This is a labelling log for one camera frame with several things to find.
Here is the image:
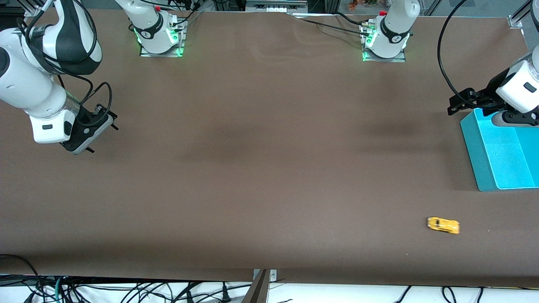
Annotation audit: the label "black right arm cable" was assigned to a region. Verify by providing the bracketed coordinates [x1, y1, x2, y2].
[25, 0, 113, 127]

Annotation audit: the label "yellow toy beetle car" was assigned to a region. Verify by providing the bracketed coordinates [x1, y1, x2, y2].
[427, 216, 461, 235]

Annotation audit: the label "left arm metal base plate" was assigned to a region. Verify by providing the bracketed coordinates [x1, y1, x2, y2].
[361, 22, 407, 63]

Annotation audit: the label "small metal table bracket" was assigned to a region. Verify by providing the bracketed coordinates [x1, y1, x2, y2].
[253, 268, 278, 282]

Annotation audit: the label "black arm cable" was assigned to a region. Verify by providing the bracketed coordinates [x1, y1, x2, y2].
[437, 0, 474, 101]
[25, 0, 113, 127]

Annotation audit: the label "short black table cable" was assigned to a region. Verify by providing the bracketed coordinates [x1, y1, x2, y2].
[333, 12, 367, 27]

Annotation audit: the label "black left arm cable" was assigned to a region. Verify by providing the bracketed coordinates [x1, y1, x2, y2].
[437, 0, 474, 101]

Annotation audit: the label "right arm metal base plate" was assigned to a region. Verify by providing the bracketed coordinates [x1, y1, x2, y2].
[139, 19, 187, 58]

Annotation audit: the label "grey background equipment box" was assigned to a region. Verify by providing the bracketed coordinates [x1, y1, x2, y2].
[245, 0, 309, 13]

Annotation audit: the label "cyan plastic bin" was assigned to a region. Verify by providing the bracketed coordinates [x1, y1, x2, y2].
[460, 107, 539, 192]

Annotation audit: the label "dark slanted bar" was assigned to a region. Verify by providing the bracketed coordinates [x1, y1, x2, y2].
[241, 269, 270, 303]

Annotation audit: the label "long black table cable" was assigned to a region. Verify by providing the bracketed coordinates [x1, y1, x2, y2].
[294, 17, 372, 37]

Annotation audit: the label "black right base cable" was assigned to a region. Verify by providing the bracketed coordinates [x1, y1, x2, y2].
[168, 0, 203, 32]

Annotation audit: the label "black looped floor cable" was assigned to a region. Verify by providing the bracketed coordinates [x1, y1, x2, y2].
[0, 254, 41, 303]

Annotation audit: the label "colourful background items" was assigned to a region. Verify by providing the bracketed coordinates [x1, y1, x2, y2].
[347, 0, 379, 11]

